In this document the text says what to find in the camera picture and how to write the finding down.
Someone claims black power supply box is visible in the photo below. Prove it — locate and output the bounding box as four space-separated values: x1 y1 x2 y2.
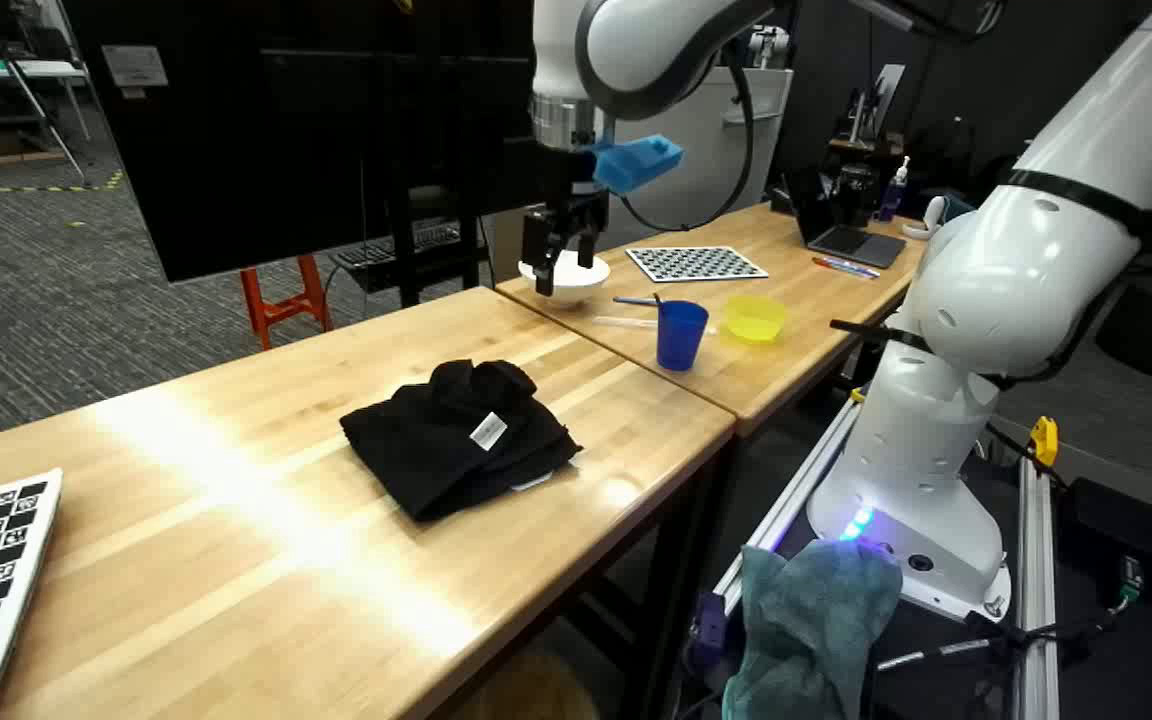
1060 477 1152 570

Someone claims blue plastic cup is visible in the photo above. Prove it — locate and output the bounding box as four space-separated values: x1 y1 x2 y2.
653 296 711 376

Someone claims black laptop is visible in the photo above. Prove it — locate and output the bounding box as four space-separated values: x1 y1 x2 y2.
788 163 913 277

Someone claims red blue pen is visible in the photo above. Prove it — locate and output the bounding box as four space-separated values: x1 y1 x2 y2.
808 251 887 283

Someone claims yellow clamp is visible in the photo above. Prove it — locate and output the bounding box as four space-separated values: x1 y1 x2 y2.
1027 410 1062 470

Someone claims white bowl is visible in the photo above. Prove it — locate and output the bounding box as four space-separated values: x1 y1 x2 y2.
511 251 617 316

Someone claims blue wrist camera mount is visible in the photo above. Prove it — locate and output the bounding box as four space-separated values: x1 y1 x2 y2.
593 131 686 198

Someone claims teal cloth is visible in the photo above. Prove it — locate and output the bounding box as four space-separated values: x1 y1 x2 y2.
716 534 903 720

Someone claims aluminium rail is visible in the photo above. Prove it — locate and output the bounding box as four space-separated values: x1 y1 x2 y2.
1011 452 1066 720
709 391 868 630

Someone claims orange metal stand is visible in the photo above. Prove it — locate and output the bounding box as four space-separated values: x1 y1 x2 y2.
235 251 337 351

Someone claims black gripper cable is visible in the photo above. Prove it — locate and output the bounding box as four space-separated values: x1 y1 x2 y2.
619 56 758 240

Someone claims small checkerboard calibration board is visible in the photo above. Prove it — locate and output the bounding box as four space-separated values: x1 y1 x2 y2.
619 240 771 289

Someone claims black camera tripod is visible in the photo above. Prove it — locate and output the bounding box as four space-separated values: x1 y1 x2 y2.
0 0 95 179

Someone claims yellow plastic bowl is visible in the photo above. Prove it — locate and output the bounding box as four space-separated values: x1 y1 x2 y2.
716 291 792 347

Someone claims black folded cloth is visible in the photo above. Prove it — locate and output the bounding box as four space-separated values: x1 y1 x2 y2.
337 357 583 526

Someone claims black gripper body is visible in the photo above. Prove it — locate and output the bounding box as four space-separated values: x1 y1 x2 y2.
518 135 617 264

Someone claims large black screen panel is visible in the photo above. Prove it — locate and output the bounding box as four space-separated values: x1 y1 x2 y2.
59 0 542 289

